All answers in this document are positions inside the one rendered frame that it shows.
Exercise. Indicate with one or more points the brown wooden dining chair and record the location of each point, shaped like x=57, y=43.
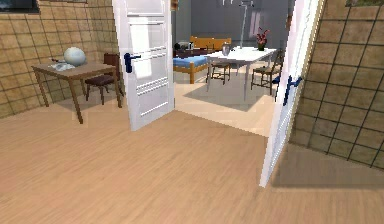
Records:
x=220, y=68
x=266, y=71

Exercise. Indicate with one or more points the dark brown cushioned chair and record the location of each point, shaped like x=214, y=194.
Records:
x=100, y=80

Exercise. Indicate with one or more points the wooden bed with blue mattress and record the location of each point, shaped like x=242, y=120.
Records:
x=191, y=61

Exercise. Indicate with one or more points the dark low side table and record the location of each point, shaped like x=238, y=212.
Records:
x=190, y=52

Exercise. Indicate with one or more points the white panelled room door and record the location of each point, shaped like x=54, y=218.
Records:
x=146, y=66

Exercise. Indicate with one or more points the grey metal kettle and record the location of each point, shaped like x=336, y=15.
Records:
x=226, y=49

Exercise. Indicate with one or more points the white dining table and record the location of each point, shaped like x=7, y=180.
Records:
x=243, y=55

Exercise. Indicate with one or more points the white plain room door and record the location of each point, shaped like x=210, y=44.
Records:
x=286, y=100

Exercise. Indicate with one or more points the red flower house plant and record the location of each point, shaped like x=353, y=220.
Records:
x=262, y=39

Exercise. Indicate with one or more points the brown wooden table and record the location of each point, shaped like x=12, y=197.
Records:
x=80, y=71

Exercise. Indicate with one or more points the pale grey ball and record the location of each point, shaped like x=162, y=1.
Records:
x=74, y=56

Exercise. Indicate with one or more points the white flat dish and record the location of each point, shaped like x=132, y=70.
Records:
x=61, y=66

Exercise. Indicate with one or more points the dark framed window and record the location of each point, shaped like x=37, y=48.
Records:
x=18, y=5

